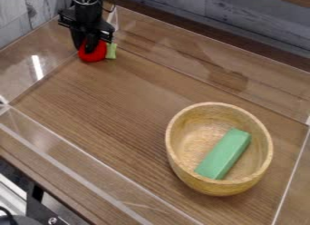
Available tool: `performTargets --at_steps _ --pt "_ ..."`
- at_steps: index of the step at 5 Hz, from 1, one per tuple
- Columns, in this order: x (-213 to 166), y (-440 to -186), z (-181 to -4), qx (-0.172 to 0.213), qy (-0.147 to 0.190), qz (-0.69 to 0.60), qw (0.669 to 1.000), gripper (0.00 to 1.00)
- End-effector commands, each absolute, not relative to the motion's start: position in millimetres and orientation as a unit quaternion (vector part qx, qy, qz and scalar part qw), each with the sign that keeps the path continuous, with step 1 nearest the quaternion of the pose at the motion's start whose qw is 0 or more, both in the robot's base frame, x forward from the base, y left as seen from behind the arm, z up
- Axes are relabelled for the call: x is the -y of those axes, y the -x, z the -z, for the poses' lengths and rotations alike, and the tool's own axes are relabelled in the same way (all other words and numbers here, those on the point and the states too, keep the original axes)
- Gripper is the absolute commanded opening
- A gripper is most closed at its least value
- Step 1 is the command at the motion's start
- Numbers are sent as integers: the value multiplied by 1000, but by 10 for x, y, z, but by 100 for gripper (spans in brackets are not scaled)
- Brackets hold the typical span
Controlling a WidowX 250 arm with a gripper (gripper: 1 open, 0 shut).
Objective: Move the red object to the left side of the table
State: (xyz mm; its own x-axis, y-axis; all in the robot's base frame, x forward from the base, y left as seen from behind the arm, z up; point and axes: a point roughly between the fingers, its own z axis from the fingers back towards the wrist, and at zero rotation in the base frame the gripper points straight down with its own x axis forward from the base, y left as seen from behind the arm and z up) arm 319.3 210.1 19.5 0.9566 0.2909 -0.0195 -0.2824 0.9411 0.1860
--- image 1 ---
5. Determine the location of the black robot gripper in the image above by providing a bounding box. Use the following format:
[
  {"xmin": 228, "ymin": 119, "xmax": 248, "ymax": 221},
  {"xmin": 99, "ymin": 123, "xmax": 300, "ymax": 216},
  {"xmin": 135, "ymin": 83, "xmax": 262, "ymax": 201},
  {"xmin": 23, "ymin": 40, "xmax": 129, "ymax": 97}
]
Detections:
[{"xmin": 57, "ymin": 1, "xmax": 113, "ymax": 54}]

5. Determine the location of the red plush strawberry toy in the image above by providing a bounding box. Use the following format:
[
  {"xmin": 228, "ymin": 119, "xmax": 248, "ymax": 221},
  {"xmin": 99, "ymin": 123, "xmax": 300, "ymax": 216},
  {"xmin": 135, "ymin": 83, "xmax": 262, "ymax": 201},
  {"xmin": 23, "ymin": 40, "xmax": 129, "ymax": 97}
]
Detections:
[{"xmin": 77, "ymin": 41, "xmax": 117, "ymax": 63}]

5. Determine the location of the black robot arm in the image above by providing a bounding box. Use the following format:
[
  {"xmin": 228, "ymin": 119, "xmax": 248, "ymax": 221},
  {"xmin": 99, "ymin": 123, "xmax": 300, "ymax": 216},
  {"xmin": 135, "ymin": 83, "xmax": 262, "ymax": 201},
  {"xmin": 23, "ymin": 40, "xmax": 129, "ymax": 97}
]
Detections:
[{"xmin": 57, "ymin": 0, "xmax": 115, "ymax": 54}]

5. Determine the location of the wooden bowl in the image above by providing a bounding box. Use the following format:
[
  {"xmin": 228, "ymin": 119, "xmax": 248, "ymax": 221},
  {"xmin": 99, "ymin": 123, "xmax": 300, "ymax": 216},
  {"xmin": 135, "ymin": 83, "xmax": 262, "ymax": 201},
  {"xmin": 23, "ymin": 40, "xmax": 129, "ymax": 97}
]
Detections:
[{"xmin": 164, "ymin": 103, "xmax": 274, "ymax": 196}]

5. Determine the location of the green rectangular block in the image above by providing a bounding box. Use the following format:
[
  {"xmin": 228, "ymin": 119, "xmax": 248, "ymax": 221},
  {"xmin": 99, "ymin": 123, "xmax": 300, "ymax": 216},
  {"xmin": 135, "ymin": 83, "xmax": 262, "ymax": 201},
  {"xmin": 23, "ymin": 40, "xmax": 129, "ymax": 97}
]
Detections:
[{"xmin": 194, "ymin": 129, "xmax": 252, "ymax": 180}]

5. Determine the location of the clear acrylic corner bracket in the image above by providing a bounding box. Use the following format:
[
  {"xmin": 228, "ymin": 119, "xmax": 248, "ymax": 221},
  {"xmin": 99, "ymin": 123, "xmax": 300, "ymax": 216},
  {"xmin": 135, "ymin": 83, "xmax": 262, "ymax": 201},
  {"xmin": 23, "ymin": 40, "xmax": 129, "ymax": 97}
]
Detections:
[{"xmin": 107, "ymin": 5, "xmax": 119, "ymax": 32}]

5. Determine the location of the clear acrylic tray enclosure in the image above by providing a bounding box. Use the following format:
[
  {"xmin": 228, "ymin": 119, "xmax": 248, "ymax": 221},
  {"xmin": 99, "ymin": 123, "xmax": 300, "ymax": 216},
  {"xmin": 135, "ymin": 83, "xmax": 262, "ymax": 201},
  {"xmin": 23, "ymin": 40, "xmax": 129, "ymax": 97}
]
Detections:
[{"xmin": 0, "ymin": 9, "xmax": 310, "ymax": 225}]

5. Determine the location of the black table leg bracket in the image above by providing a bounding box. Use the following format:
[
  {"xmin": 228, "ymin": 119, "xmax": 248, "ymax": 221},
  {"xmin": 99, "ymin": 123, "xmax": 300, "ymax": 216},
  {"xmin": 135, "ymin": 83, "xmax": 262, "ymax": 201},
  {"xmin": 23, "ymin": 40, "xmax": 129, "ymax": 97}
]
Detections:
[{"xmin": 25, "ymin": 184, "xmax": 69, "ymax": 225}]

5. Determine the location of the black cable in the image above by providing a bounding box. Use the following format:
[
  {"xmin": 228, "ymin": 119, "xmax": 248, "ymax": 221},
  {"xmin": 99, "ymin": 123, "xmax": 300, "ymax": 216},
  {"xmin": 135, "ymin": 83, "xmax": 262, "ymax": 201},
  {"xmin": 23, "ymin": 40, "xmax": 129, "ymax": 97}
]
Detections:
[{"xmin": 0, "ymin": 206, "xmax": 15, "ymax": 225}]

